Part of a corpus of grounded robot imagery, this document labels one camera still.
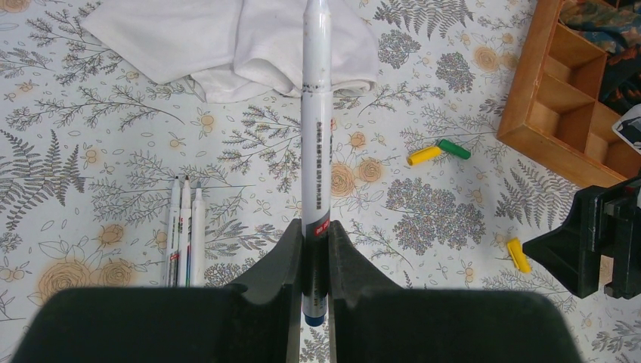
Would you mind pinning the white marker plain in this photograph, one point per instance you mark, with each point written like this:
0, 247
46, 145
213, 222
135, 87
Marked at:
197, 248

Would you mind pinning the patterned fabric strip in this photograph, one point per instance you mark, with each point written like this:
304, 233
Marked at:
614, 27

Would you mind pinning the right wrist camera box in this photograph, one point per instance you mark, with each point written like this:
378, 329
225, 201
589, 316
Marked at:
628, 128

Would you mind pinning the wooden compartment tray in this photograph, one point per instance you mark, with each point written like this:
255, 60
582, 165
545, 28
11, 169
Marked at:
553, 115

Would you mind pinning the yellow pen cap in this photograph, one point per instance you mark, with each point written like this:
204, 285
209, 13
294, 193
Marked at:
423, 155
517, 255

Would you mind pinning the green pen cap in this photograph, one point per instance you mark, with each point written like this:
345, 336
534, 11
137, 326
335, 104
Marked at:
454, 149

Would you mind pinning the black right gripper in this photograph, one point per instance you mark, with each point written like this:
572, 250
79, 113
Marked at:
596, 225

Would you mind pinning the white crumpled cloth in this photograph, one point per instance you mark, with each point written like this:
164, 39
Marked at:
234, 50

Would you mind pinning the white marker green end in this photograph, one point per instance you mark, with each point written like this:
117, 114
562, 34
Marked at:
172, 248

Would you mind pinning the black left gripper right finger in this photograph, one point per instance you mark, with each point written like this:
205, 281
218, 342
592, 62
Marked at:
372, 319

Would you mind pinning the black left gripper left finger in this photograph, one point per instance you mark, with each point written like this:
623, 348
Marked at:
254, 318

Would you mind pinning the white marker grey tip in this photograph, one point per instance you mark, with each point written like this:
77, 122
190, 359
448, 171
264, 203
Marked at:
184, 234

